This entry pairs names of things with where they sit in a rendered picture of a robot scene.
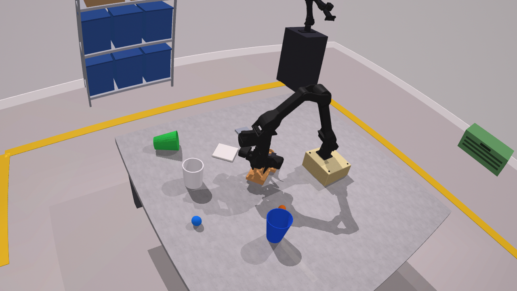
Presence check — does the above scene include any white cup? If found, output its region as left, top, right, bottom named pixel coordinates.
left=182, top=158, right=204, bottom=189

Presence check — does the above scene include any green plastic cup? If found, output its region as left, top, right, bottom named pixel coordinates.
left=153, top=131, right=179, bottom=151

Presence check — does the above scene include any blue cup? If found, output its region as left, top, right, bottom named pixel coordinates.
left=266, top=208, right=293, bottom=243

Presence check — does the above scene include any blue ball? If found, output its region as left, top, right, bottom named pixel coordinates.
left=191, top=216, right=202, bottom=226

